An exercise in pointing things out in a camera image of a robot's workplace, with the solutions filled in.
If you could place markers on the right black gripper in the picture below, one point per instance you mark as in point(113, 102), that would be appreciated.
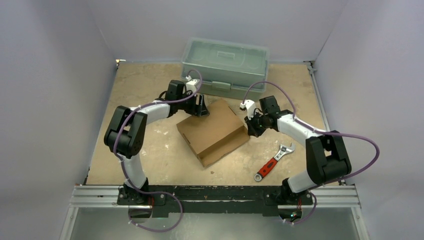
point(253, 125)

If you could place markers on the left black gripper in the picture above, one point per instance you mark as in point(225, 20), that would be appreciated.
point(199, 110)

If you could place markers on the brown cardboard box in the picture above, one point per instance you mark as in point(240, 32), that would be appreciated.
point(212, 137)

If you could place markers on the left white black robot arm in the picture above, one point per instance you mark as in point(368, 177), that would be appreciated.
point(126, 131)

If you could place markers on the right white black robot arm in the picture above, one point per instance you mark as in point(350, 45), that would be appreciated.
point(326, 156)

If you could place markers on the translucent green plastic toolbox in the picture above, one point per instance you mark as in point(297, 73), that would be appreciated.
point(228, 69)

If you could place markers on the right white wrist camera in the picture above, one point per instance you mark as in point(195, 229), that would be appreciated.
point(249, 106)

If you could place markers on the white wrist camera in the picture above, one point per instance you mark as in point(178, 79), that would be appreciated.
point(192, 84)
point(249, 106)

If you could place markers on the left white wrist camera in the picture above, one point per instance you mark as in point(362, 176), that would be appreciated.
point(192, 84)

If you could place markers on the red handled adjustable wrench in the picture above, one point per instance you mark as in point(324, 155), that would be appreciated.
point(269, 166)

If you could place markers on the black metal base rail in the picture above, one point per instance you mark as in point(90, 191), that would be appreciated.
point(197, 199)

